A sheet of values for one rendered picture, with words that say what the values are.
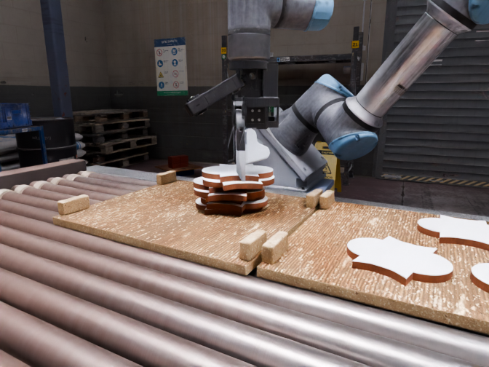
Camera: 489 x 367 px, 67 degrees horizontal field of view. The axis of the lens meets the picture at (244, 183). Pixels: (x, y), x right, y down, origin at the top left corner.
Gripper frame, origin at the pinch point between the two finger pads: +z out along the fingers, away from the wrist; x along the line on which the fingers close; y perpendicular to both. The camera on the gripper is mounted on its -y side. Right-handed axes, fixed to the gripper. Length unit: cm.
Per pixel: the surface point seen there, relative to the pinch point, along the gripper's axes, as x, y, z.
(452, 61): 378, 281, -51
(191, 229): -10.5, -8.3, 7.6
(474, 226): -15.3, 37.8, 6.5
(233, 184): -6.5, -1.0, 1.0
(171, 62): 568, -76, -62
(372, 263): -27.2, 15.8, 6.5
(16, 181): 31, -58, 8
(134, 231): -10.5, -17.8, 7.6
